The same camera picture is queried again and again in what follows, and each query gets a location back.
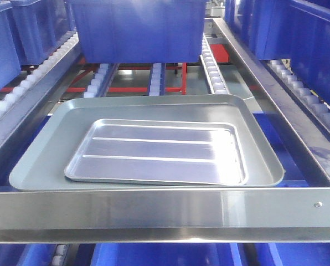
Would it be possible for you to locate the blue crate at left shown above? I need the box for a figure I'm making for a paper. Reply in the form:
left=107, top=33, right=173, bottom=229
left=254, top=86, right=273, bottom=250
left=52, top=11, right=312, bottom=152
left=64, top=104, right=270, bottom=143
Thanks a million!
left=0, top=1, right=20, bottom=90

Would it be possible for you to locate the grey-green plastic tray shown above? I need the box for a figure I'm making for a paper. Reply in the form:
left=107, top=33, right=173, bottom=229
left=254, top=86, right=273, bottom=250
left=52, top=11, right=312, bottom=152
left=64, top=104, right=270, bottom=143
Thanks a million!
left=9, top=94, right=285, bottom=191

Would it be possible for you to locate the silver ribbed metal tray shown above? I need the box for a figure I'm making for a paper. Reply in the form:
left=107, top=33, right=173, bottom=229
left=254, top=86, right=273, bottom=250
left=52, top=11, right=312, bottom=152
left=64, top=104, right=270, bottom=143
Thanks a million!
left=64, top=119, right=248, bottom=186

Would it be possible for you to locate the steel front shelf beam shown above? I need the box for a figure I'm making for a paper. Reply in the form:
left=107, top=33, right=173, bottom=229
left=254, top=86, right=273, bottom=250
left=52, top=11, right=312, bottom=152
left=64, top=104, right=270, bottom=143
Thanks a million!
left=0, top=187, right=330, bottom=243

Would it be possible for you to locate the blue crate at right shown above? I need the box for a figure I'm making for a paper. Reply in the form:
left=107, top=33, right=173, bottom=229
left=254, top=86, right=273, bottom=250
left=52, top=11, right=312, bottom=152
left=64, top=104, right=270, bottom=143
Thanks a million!
left=224, top=1, right=330, bottom=105

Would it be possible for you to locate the blue crate on rollers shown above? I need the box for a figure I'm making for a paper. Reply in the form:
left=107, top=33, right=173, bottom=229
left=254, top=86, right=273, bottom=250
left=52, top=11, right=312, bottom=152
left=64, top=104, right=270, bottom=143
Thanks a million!
left=68, top=1, right=206, bottom=63

